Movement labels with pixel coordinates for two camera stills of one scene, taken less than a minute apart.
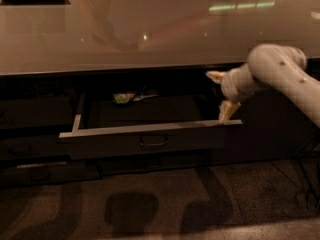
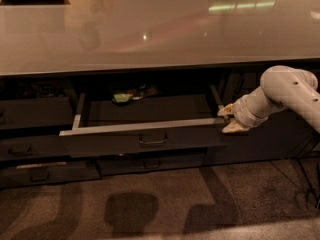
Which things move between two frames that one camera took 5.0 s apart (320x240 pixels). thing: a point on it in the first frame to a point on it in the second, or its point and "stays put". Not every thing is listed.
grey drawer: [33, 149] stays put
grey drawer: [14, 176] stays put
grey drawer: [49, 111] stays put
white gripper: [229, 86] to [241, 112]
